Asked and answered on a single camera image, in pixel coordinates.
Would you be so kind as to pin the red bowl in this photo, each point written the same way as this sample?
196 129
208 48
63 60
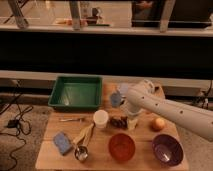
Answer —
121 147

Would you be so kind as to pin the blue sponge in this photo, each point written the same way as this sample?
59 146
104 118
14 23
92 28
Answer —
62 142

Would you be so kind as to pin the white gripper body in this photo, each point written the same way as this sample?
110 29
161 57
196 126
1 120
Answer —
131 117

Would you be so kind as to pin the metal measuring cup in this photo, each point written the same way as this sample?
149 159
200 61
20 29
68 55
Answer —
81 152

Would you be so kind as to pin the yellow round fruit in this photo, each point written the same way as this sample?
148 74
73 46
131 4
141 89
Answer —
158 124

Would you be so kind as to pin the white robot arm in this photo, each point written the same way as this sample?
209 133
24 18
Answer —
142 96

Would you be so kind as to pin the blue cloth item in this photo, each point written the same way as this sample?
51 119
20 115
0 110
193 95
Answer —
117 98

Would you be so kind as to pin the green plastic tray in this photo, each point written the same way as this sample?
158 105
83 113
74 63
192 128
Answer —
76 93

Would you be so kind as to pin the white cup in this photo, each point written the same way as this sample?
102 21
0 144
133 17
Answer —
100 118

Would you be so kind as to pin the dark grape bunch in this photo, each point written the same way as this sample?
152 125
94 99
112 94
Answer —
119 122

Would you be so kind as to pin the purple bowl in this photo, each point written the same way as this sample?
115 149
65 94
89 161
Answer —
167 150

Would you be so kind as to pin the silver fork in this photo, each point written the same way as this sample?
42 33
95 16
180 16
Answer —
72 119

